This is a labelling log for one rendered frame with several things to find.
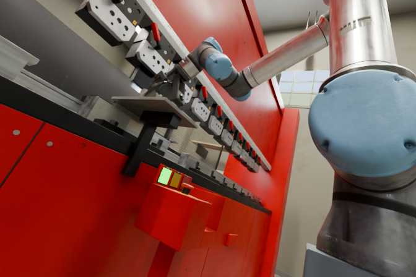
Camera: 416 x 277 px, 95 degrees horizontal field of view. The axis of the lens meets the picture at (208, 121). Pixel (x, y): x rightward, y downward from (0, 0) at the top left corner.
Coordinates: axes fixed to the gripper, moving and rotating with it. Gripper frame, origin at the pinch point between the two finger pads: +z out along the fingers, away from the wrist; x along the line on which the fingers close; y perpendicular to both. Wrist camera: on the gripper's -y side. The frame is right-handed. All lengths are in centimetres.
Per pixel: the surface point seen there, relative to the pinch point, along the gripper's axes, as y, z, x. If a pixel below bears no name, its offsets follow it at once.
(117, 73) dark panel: 63, 15, -11
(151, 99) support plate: -12.1, -8.1, 9.6
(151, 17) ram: 25.2, -23.1, 12.9
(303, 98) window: 162, -185, -369
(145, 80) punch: 13.8, -5.2, 0.6
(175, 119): -15.8, -9.1, 1.1
